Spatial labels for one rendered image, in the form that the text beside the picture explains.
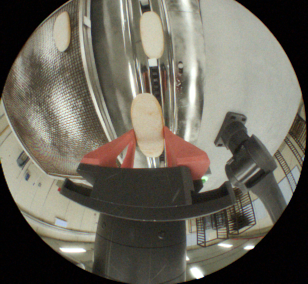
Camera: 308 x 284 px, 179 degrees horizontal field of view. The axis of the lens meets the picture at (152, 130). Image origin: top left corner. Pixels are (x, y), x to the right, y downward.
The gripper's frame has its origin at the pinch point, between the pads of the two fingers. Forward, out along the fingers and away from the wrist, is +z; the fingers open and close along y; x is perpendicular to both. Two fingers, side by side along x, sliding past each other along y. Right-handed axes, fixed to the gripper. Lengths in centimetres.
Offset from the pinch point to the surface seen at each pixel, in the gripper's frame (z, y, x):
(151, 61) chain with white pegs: 6.9, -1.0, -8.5
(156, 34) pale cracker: 7.9, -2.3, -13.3
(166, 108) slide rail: 8.8, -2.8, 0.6
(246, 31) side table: 11.4, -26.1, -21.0
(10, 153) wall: -21, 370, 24
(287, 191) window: -90, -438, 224
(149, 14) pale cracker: 8.3, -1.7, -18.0
